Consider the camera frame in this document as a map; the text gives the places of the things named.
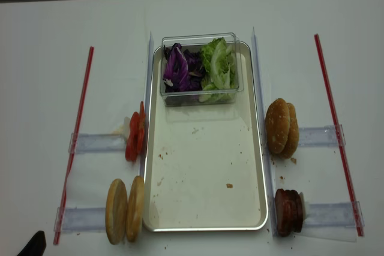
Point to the white pusher block left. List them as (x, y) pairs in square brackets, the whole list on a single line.
[(124, 129)]

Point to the right clear long rail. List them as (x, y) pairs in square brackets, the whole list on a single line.
[(262, 132)]

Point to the sesame bun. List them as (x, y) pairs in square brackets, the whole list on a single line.
[(293, 135), (277, 123)]

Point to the red strip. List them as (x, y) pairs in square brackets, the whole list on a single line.
[(61, 208), (357, 216)]

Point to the white metal tray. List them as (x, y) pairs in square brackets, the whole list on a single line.
[(204, 167)]

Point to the front sesame bun top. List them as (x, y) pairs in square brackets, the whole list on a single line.
[(277, 123)]

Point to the bun slice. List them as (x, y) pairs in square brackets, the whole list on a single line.
[(116, 209), (135, 207)]

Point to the rear tomato slice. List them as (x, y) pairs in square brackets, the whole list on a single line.
[(141, 131)]

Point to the lower right clear holder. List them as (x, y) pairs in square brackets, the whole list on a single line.
[(345, 214)]

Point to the rear sesame bun top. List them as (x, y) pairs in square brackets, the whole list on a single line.
[(293, 135)]

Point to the purple cabbage leaves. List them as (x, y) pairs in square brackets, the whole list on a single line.
[(184, 70)]

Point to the right red strip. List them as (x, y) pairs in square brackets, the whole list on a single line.
[(357, 216)]

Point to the left red strip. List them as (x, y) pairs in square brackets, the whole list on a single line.
[(61, 208)]

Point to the lower left clear holder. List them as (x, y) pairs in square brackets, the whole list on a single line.
[(79, 219)]

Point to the white pusher block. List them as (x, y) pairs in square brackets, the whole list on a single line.
[(124, 129), (303, 206)]

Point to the white pusher block right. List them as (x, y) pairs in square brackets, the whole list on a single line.
[(303, 206)]

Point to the rear meat patty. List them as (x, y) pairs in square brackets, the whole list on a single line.
[(296, 206)]

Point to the upper right clear holder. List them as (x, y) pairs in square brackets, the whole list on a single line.
[(327, 136)]

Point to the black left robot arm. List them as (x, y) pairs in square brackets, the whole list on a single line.
[(36, 246)]

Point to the tomato slice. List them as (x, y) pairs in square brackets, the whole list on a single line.
[(131, 151), (141, 131)]

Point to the clear plastic salad box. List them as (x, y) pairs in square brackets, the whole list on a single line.
[(194, 43)]

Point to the meat patty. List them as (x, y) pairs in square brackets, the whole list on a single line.
[(284, 211), (296, 206)]

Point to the front tomato slice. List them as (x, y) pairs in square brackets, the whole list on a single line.
[(131, 151)]

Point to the green lettuce leaves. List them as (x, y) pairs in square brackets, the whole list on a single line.
[(218, 60)]

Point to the front meat patty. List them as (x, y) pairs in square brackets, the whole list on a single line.
[(284, 211)]

